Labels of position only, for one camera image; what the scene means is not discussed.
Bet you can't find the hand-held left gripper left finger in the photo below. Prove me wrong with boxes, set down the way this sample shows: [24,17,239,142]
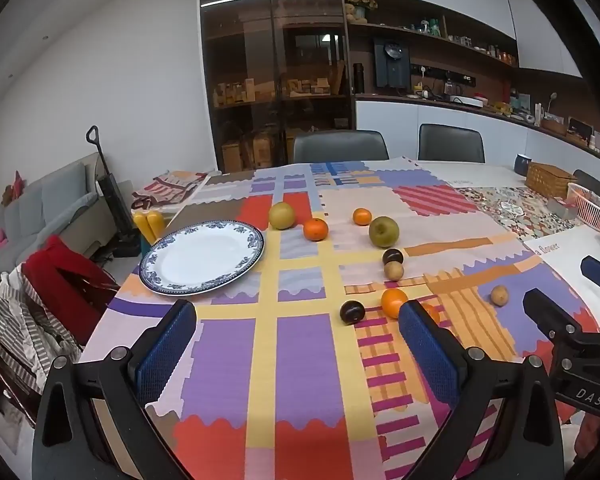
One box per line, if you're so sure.
[32,299,198,480]

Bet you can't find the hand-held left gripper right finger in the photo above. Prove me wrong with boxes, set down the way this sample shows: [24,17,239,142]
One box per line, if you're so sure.
[398,299,566,480]

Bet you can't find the large orange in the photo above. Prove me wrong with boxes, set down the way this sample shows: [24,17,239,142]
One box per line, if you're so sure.
[380,288,410,320]
[302,217,329,242]

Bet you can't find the blue-rimmed white plate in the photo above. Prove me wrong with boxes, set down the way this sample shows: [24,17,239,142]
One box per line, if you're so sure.
[138,219,266,297]

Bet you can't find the green pear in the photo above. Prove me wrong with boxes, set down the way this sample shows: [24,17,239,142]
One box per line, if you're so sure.
[368,215,401,249]

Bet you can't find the person's right hand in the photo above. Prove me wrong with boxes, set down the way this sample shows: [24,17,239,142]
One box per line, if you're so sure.
[574,411,600,467]

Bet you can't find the pink plastic basket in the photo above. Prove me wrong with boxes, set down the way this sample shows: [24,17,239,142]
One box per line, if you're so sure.
[566,182,600,234]

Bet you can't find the grey box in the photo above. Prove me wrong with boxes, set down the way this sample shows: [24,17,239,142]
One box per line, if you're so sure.
[547,197,579,220]

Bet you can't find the grey padded chair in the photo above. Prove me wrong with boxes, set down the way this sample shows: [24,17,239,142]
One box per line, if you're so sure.
[292,130,390,165]
[572,169,600,206]
[418,123,486,164]

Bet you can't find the wicker basket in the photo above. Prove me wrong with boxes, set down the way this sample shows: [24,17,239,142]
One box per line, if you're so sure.
[525,161,579,197]

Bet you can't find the red jacket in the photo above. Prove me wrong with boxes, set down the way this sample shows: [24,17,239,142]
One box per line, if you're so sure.
[22,235,122,347]

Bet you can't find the colourful patchwork tablecloth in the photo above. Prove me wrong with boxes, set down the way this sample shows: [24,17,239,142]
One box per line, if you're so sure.
[77,160,600,480]

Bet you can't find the striped grey white cloth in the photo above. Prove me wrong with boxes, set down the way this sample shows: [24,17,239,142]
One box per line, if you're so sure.
[0,264,82,397]

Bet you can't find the black upright vacuum cleaner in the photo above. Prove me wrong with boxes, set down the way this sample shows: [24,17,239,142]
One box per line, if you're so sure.
[86,126,142,259]

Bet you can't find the dark wooden chair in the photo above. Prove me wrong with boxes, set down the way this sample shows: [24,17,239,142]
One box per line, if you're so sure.
[0,332,43,428]

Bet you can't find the yellow pear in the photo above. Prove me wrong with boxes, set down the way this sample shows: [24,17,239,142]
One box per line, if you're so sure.
[268,201,296,231]

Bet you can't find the grey sofa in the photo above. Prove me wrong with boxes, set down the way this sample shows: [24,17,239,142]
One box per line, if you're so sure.
[0,157,133,281]

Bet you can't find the red plush toy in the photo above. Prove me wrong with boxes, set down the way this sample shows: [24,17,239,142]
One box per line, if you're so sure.
[2,171,27,207]

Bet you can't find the dark glass door cabinet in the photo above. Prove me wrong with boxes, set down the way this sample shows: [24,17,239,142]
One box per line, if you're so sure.
[199,0,356,174]

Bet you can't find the wooden wall shelf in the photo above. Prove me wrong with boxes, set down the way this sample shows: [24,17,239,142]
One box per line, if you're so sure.
[342,0,520,107]

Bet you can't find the black wall water dispenser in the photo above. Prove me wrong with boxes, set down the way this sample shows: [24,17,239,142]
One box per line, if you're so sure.
[373,37,412,90]

